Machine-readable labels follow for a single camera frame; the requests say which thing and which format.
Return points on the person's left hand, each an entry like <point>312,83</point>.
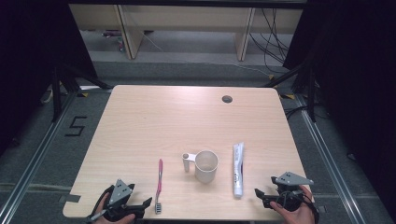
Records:
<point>124,219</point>

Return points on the white toothpaste tube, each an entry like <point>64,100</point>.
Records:
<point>238,168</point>

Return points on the small colourful clutter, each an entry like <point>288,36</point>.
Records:
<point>120,43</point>

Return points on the metal floor rail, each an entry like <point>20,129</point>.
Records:
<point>330,165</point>
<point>34,155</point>

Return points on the black metal stand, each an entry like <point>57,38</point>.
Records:
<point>311,99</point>
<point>56,99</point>

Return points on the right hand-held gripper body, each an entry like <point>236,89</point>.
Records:
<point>291,194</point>

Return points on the beige wooden furniture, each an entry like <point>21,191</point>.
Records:
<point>186,18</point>

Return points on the person's right hand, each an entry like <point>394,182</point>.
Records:
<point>299,216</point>

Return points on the pink toothbrush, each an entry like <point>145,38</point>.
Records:
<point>160,180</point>

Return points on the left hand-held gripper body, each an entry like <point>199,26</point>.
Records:
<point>120,193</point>

